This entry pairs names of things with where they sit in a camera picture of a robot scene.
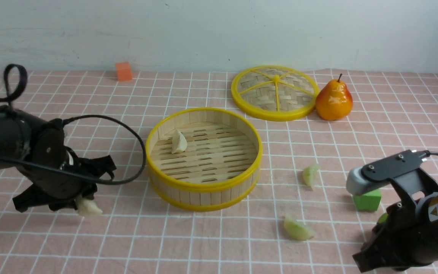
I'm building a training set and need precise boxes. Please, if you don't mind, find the white dumpling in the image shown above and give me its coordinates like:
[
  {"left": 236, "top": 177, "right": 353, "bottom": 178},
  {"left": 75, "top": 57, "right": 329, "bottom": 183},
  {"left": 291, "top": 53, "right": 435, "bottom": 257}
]
[
  {"left": 171, "top": 129, "right": 188, "bottom": 154},
  {"left": 75, "top": 196, "right": 103, "bottom": 217}
]

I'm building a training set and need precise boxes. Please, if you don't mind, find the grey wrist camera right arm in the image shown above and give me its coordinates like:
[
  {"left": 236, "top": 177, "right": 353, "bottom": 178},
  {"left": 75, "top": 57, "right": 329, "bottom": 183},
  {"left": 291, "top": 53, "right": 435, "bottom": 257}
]
[{"left": 346, "top": 150, "right": 438, "bottom": 208}]

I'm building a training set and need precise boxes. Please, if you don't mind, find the orange yellow toy pear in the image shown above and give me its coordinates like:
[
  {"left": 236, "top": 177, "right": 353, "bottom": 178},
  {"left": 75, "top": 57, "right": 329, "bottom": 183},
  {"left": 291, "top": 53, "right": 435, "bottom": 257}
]
[{"left": 315, "top": 73, "right": 353, "bottom": 121}]

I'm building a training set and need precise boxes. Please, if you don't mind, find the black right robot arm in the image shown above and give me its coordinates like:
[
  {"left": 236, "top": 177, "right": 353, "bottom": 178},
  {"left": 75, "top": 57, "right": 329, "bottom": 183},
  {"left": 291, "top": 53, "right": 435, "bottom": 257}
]
[{"left": 352, "top": 193, "right": 438, "bottom": 272}]

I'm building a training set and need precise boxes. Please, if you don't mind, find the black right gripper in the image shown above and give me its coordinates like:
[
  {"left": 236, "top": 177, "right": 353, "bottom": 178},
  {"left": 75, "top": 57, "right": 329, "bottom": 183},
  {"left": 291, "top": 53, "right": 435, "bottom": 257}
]
[{"left": 352, "top": 204, "right": 428, "bottom": 273}]

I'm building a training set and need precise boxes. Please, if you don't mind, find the green dumpling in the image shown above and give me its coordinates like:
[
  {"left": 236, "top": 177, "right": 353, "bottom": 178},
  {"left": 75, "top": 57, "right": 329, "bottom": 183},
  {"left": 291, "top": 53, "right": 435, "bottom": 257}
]
[
  {"left": 283, "top": 215, "right": 316, "bottom": 241},
  {"left": 302, "top": 164, "right": 321, "bottom": 190}
]

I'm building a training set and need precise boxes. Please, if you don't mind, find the bamboo steamer tray yellow rim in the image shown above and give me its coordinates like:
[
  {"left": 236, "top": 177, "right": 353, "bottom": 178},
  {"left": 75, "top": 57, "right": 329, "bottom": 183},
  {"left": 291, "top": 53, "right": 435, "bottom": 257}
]
[{"left": 146, "top": 108, "right": 263, "bottom": 212}]

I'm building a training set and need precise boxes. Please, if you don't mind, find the pink checkered tablecloth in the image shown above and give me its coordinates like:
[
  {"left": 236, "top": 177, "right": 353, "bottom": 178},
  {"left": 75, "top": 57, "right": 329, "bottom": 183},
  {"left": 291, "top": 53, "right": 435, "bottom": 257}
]
[{"left": 0, "top": 69, "right": 438, "bottom": 274}]

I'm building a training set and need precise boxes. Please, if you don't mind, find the bamboo steamer lid yellow rim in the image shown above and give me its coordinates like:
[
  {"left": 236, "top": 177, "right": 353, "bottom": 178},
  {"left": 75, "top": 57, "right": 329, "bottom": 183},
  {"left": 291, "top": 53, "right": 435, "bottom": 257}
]
[{"left": 230, "top": 65, "right": 320, "bottom": 122}]

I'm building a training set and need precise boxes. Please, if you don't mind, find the green toy watermelon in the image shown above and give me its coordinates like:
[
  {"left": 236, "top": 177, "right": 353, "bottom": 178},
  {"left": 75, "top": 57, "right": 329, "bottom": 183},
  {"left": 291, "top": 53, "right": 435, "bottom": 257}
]
[{"left": 376, "top": 213, "right": 388, "bottom": 224}]

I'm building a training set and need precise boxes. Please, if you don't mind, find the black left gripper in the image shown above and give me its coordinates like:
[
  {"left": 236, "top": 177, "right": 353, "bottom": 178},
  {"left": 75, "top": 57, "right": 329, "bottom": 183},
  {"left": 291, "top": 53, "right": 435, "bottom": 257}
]
[{"left": 12, "top": 119, "right": 117, "bottom": 213}]

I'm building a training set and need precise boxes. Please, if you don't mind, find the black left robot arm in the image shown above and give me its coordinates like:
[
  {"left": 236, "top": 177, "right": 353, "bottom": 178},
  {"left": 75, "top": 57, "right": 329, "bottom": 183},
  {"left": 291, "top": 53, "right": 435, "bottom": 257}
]
[{"left": 0, "top": 105, "right": 116, "bottom": 213}]

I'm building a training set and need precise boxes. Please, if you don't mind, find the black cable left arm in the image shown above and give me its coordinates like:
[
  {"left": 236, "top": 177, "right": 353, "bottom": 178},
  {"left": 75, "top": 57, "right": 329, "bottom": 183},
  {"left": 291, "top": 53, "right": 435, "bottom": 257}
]
[{"left": 0, "top": 64, "right": 146, "bottom": 186}]

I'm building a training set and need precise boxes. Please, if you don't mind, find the green foam cube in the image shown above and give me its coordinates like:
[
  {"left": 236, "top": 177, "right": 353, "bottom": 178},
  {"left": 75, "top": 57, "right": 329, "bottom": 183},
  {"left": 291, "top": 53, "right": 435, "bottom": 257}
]
[{"left": 353, "top": 190, "right": 382, "bottom": 212}]

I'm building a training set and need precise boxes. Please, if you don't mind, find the orange foam cube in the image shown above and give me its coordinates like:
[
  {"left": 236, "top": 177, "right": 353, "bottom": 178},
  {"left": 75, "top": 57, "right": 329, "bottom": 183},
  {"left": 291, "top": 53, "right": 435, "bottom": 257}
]
[{"left": 115, "top": 61, "right": 133, "bottom": 82}]

